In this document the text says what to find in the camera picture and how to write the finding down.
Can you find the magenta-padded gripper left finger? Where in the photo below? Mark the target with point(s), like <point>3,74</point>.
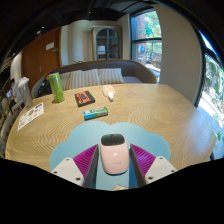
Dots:
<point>68,170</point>

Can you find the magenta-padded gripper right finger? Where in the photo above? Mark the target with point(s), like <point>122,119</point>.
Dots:
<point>160,168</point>

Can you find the pink computer mouse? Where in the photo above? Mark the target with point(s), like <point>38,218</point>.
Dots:
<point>114,156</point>

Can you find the light blue cloud-shaped mouse pad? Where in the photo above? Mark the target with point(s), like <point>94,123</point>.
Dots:
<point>86,136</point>

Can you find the green and blue small pack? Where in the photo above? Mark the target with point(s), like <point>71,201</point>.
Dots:
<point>95,113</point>

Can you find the white sticker sheet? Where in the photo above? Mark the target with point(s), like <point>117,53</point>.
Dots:
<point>30,116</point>

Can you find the black and orange flat box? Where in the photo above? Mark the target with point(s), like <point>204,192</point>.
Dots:
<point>84,98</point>

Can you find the green drink can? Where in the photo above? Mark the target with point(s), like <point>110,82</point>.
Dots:
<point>56,88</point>

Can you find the clear plastic tumbler with lid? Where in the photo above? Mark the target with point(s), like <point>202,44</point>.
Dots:
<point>26,95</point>

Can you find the white squeeze tube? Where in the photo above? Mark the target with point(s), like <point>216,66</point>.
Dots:
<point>108,91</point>

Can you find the striped cushion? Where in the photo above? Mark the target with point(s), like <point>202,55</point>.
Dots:
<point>66,81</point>
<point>86,78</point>
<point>111,76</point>

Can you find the person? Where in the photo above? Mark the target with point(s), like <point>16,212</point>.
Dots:
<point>10,91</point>

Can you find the bright side window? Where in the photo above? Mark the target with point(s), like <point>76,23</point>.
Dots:
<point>213,86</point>

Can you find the grey curved sofa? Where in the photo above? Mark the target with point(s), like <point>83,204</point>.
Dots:
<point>136,71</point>

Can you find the brown wooden door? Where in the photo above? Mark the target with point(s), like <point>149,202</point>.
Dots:
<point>38,58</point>

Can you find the black-framed window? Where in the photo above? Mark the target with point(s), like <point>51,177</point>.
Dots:
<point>146,43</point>

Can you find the glass-door cabinet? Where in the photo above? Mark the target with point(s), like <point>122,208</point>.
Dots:
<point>107,43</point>

